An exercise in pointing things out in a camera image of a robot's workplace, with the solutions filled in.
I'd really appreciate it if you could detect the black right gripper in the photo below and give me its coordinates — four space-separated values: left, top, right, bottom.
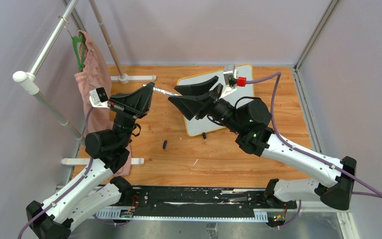
168 77 244 135

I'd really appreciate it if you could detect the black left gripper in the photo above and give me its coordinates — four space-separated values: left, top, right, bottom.
107 83 155 148

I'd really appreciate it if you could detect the white whiteboard marker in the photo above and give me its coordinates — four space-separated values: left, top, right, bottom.
140 84 181 97

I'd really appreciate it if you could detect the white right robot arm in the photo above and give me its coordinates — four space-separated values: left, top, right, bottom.
168 77 357 211

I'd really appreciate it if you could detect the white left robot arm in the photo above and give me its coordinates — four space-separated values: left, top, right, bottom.
18 82 155 239

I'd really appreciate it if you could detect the yellow framed whiteboard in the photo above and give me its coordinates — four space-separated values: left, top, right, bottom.
177 63 257 137

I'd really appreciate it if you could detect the pink hanging garment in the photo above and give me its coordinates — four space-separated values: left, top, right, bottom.
74 30 132 177

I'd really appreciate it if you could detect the green clothes hanger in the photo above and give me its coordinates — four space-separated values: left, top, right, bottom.
72 33 86 72

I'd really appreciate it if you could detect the silver clothes rack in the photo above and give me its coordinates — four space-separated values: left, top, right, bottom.
12 0 157 167

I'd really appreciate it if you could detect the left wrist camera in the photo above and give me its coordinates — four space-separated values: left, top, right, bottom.
89 87 109 109

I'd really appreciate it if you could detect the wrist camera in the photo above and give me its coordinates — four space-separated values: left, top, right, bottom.
220 64 247 99
89 87 109 109

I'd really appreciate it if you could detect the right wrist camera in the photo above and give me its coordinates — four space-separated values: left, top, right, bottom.
220 64 247 99

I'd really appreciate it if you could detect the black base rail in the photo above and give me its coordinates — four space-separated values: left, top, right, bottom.
98 184 299 223

